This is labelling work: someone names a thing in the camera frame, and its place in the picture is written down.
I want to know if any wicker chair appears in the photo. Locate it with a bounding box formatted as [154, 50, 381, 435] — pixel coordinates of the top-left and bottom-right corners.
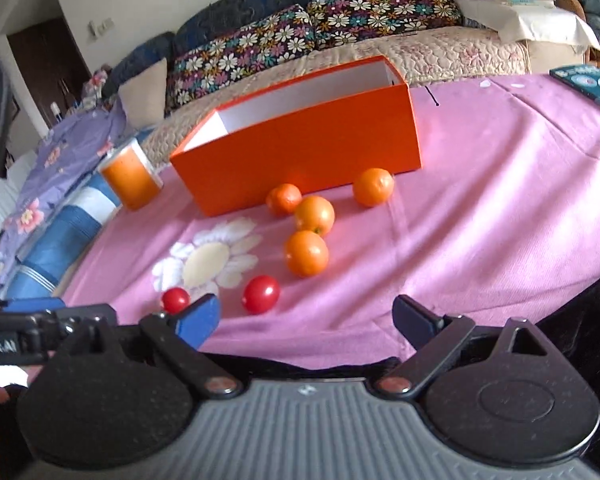
[555, 0, 600, 70]

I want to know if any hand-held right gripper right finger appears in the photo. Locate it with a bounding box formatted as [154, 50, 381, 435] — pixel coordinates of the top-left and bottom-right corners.
[373, 294, 567, 401]

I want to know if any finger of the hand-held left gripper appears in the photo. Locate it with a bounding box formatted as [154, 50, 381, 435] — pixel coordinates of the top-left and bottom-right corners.
[0, 297, 66, 315]

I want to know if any blue book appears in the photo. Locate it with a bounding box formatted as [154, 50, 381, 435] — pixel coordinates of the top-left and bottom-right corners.
[549, 64, 600, 115]

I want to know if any small red tomato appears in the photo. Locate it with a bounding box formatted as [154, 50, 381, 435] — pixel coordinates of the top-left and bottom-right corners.
[161, 287, 191, 315]

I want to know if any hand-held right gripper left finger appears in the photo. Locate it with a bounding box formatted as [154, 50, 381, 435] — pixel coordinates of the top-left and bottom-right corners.
[82, 294, 244, 401]

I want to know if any beige pillow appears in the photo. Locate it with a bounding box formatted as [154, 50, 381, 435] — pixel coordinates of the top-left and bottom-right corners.
[117, 57, 169, 131]

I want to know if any blue white striped blanket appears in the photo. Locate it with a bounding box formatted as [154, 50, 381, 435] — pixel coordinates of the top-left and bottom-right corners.
[7, 157, 131, 302]

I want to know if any orange speckled canister white lid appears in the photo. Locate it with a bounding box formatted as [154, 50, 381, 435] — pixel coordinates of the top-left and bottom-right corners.
[96, 137, 165, 212]

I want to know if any beige quilted sofa cover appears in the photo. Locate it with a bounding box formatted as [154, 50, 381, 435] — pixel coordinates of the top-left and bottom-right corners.
[140, 25, 532, 167]

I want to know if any person's black clothing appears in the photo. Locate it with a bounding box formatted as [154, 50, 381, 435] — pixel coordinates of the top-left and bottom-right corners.
[204, 270, 600, 480]

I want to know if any pink flower print tablecloth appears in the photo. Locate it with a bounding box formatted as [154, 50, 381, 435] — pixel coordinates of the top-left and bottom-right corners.
[60, 72, 600, 372]

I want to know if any floral dark cushion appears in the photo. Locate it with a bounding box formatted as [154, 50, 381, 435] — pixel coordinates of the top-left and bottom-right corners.
[102, 0, 456, 97]

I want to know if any purple floral blanket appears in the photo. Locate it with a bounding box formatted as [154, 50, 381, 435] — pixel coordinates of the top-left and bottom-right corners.
[0, 105, 131, 301]

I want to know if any white wall switch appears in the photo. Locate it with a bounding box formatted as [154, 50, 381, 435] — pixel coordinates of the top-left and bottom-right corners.
[89, 17, 116, 39]

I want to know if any dark daisy print cushion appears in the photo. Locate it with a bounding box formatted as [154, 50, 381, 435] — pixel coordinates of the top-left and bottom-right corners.
[166, 4, 317, 111]
[307, 0, 464, 51]

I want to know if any orange cardboard box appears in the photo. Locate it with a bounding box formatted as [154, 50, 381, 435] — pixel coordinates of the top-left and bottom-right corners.
[169, 55, 423, 218]

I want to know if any small reddish mandarin orange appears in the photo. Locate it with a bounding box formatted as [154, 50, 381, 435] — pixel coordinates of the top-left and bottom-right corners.
[266, 183, 303, 218]

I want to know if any white scalloped cloth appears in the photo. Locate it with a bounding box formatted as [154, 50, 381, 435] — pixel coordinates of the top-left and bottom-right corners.
[0, 152, 39, 242]

